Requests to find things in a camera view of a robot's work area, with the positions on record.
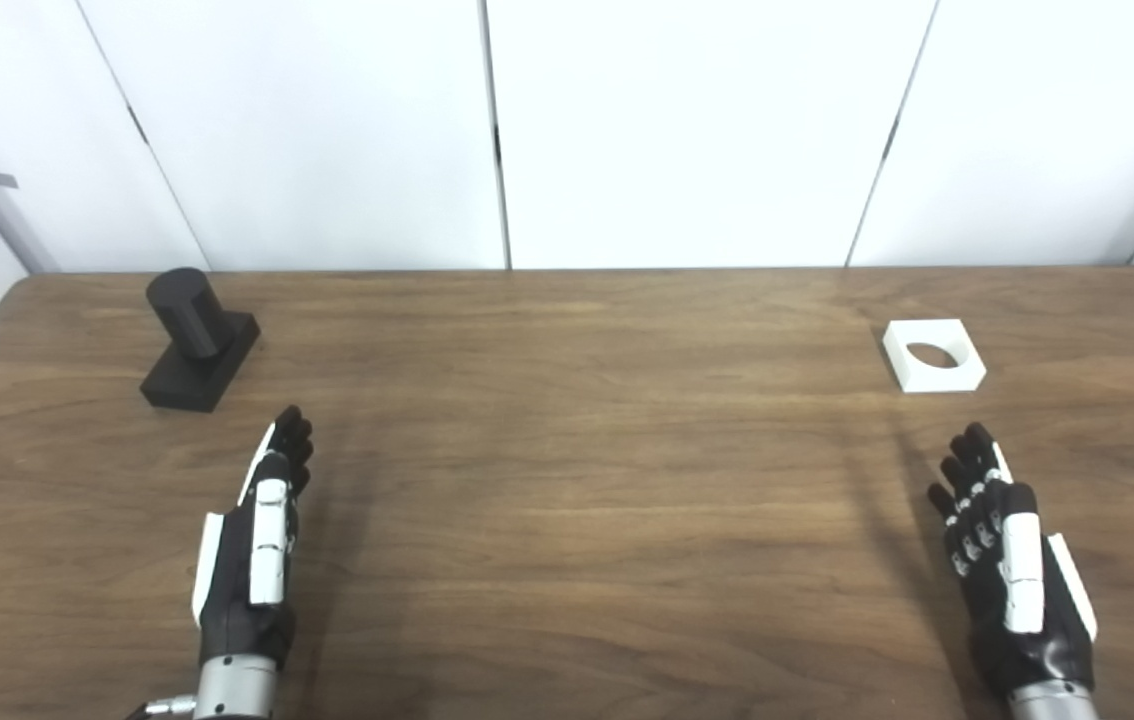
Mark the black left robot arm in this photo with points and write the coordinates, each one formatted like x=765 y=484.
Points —
x=237 y=690

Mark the black peg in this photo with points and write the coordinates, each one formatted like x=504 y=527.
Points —
x=192 y=315

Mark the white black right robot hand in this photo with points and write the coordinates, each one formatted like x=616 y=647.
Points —
x=1022 y=570

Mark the white square piece with hole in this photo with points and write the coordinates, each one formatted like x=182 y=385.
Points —
x=932 y=381

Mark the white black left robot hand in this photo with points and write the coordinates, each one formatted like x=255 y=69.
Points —
x=267 y=540

